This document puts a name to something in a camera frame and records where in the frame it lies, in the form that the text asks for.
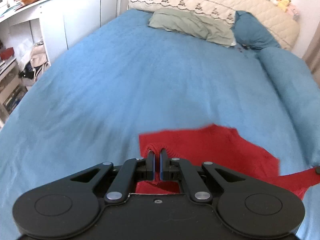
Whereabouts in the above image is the red knit sweater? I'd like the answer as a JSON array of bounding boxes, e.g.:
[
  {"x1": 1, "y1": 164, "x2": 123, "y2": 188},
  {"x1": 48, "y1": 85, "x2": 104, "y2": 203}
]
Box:
[{"x1": 139, "y1": 124, "x2": 319, "y2": 199}]

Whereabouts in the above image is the blue folded duvet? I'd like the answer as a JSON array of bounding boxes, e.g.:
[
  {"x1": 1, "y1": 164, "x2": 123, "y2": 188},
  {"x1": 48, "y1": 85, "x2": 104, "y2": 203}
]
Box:
[{"x1": 258, "y1": 47, "x2": 319, "y2": 166}]

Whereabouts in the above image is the blue bed sheet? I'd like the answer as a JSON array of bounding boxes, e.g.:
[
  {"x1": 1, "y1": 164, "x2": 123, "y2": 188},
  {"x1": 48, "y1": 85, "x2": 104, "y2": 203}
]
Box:
[{"x1": 1, "y1": 10, "x2": 313, "y2": 239}]

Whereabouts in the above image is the beige curtain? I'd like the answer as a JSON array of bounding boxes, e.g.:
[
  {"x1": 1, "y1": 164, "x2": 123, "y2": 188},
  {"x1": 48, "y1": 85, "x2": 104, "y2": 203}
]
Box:
[{"x1": 303, "y1": 24, "x2": 320, "y2": 74}]

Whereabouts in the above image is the green pillow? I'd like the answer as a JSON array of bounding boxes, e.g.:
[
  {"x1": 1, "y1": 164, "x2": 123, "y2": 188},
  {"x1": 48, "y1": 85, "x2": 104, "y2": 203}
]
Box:
[{"x1": 149, "y1": 8, "x2": 236, "y2": 47}]

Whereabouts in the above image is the teal pillow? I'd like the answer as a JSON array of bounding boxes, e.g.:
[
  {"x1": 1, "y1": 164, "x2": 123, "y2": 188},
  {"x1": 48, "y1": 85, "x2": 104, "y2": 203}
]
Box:
[{"x1": 231, "y1": 11, "x2": 280, "y2": 49}]

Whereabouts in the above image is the white shelf unit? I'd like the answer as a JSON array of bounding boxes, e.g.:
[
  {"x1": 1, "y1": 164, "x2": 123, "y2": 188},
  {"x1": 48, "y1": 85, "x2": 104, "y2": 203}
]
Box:
[{"x1": 0, "y1": 0, "x2": 70, "y2": 131}]

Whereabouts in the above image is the cream embroidered pillow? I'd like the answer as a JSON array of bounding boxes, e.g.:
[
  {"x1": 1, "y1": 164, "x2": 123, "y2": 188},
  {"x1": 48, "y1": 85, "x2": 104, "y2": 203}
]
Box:
[{"x1": 128, "y1": 0, "x2": 235, "y2": 25}]

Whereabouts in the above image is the white wardrobe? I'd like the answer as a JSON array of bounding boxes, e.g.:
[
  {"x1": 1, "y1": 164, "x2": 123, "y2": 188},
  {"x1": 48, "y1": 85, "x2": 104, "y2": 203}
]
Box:
[{"x1": 62, "y1": 0, "x2": 121, "y2": 49}]

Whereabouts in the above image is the beige quilted headboard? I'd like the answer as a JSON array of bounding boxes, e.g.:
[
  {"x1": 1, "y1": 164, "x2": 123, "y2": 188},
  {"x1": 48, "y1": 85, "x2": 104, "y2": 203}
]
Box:
[{"x1": 130, "y1": 0, "x2": 301, "y2": 52}]

